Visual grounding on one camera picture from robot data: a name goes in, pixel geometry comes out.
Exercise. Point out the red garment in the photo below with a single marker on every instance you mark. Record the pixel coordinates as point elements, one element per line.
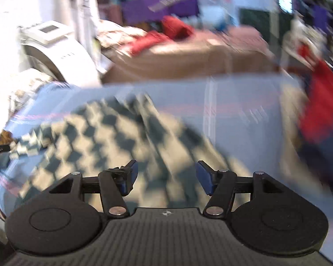
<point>166,32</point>

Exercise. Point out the green cream checkered sweater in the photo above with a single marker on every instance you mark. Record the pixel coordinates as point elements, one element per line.
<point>113,133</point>

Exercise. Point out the white machine with screen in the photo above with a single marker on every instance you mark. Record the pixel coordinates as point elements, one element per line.
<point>66,58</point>

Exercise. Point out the tan blanket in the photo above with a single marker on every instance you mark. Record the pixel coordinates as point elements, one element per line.
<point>183,61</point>

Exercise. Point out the dark blue cloth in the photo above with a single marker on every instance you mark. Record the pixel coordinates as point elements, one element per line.
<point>319,163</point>

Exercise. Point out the white brown floral quilt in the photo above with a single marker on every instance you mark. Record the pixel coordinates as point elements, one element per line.
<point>25,88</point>

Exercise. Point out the beige satin quilt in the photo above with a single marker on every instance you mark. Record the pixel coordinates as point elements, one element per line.
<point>113,34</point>

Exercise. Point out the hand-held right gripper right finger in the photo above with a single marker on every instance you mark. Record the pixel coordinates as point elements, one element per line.
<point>205,180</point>

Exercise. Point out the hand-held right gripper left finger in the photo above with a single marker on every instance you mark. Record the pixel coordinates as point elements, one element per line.
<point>130,175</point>

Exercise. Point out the purple cloth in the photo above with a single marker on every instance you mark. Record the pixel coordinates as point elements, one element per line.
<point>144,9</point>

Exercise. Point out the red hanging cloth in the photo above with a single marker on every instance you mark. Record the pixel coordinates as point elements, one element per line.
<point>322,102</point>

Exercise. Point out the blue striped bedsheet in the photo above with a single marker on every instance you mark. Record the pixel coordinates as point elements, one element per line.
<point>238,130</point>

